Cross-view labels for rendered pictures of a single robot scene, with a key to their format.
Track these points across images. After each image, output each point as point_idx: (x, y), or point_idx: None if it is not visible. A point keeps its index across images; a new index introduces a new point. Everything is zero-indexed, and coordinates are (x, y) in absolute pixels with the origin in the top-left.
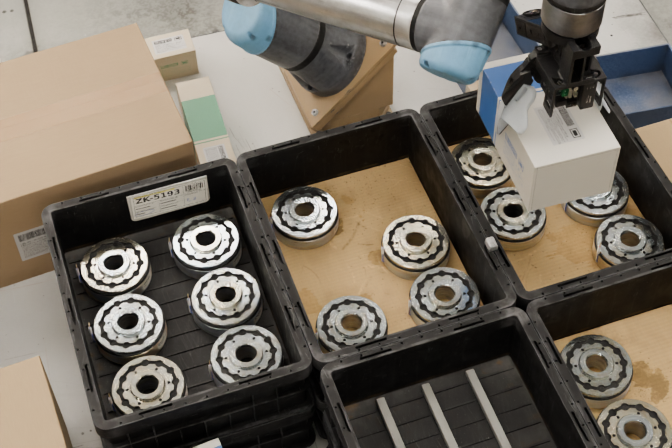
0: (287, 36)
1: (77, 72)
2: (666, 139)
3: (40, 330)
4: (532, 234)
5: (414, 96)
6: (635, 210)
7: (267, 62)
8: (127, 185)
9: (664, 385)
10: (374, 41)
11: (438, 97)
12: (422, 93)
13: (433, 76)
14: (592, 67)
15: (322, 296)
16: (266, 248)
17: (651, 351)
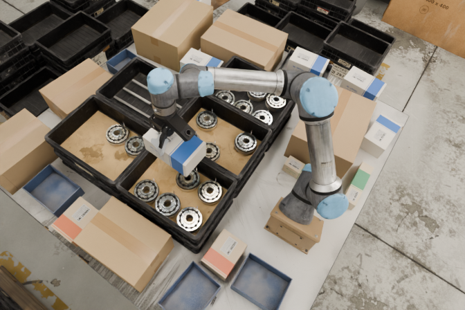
0: (299, 176)
1: (345, 135)
2: (153, 242)
3: None
4: (177, 174)
5: (266, 244)
6: None
7: (324, 223)
8: (289, 105)
9: (115, 157)
10: (281, 214)
11: (259, 250)
12: (265, 248)
13: (268, 259)
14: (155, 119)
15: (222, 128)
16: (238, 110)
17: (124, 165)
